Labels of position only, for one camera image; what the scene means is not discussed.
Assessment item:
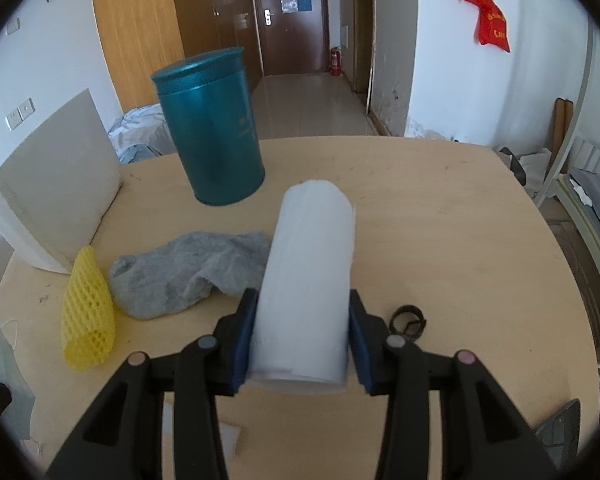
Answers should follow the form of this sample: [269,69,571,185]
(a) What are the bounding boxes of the wooden wardrobe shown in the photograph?
[90,0,266,113]

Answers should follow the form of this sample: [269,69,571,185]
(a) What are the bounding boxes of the grey mattress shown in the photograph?
[570,167,600,226]

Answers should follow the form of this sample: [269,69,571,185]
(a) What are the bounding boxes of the brown wooden boards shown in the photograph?
[552,97,576,158]

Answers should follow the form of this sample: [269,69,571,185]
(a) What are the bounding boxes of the teal metal canister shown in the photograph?
[151,46,266,207]

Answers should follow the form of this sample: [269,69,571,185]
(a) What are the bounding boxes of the grey sock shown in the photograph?
[108,231,273,320]

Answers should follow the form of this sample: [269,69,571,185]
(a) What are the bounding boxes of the black hair band ring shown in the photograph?
[387,305,428,339]

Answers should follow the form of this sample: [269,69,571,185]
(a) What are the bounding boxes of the yellow foam fruit net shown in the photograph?
[61,246,117,372]

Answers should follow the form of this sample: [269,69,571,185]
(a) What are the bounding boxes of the wooden door frame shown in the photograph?
[340,0,377,111]

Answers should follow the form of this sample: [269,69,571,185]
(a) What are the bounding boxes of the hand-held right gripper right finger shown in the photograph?
[347,289,566,480]

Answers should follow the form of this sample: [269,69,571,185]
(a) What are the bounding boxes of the white foam box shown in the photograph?
[0,87,123,275]

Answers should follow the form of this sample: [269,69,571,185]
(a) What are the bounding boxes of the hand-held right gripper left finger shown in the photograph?
[45,287,261,480]

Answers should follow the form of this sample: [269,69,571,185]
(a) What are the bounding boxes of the floor clutter pile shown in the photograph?
[497,145,551,201]

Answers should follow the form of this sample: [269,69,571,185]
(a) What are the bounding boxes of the blue face mask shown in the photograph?
[0,319,37,443]

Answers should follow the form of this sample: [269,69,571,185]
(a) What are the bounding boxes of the white toilet paper roll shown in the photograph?
[247,180,358,395]

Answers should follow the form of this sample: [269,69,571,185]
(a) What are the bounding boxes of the dark brown door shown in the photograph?
[250,0,331,77]

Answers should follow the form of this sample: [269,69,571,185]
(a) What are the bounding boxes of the white paper card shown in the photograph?
[219,422,242,458]

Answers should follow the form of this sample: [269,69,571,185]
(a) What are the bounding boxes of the white bedding bundle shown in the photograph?
[107,104,176,165]

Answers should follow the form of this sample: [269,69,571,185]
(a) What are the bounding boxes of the metal bunk bed frame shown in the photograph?
[532,20,600,281]

